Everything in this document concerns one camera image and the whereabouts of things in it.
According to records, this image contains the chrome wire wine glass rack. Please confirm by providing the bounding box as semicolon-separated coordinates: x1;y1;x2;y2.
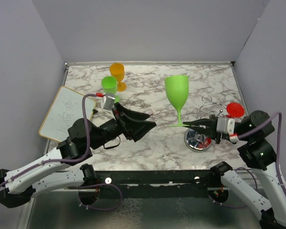
184;96;226;153

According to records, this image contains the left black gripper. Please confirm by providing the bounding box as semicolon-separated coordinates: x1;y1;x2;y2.
90;103;157;150

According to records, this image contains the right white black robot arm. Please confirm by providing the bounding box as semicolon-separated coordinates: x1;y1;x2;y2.
183;110;286;229

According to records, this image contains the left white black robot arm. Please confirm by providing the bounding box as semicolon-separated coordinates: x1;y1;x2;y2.
0;103;156;208

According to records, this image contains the small red white card box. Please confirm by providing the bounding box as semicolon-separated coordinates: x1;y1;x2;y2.
145;109;153;115

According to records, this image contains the red plastic wine glass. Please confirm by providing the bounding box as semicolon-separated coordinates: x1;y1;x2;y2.
226;103;245;118

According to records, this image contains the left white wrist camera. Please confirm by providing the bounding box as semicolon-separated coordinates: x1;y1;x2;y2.
101;93;115;111

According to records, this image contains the green wine glass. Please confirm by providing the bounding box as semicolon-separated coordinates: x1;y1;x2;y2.
101;76;120;102
164;75;189;127

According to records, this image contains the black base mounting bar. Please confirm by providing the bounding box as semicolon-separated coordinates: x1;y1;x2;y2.
69;169;239;199

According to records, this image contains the yellow framed whiteboard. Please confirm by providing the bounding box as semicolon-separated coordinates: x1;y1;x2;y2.
39;86;83;142

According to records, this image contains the orange plastic wine glass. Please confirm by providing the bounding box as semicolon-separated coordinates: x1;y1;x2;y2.
109;63;127;92

